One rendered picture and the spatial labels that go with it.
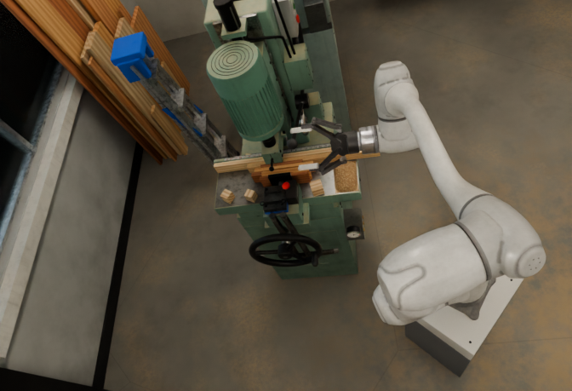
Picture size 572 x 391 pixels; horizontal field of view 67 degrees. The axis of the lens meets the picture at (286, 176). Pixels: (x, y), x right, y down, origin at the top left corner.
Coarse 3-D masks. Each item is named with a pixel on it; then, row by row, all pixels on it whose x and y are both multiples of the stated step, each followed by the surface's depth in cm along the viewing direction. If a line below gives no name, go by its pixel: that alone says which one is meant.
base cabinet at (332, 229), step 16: (320, 224) 189; (336, 224) 189; (320, 240) 203; (336, 240) 203; (352, 240) 231; (272, 256) 220; (320, 256) 220; (336, 256) 220; (352, 256) 220; (288, 272) 239; (304, 272) 239; (320, 272) 239; (336, 272) 239; (352, 272) 239
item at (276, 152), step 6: (276, 138) 168; (282, 138) 173; (276, 144) 166; (282, 144) 172; (264, 150) 166; (270, 150) 165; (276, 150) 165; (282, 150) 170; (264, 156) 166; (270, 156) 166; (276, 156) 166; (282, 156) 168; (270, 162) 169; (276, 162) 169; (282, 162) 169
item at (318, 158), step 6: (306, 156) 176; (312, 156) 175; (318, 156) 174; (324, 156) 174; (336, 156) 173; (348, 156) 172; (354, 156) 172; (360, 156) 172; (366, 156) 172; (372, 156) 172; (264, 162) 179; (318, 162) 176; (330, 162) 176; (252, 168) 180
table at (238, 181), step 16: (352, 160) 174; (224, 176) 185; (240, 176) 183; (320, 176) 174; (240, 192) 179; (256, 192) 177; (304, 192) 172; (352, 192) 166; (224, 208) 177; (240, 208) 177; (256, 208) 177; (304, 208) 171; (304, 224) 168
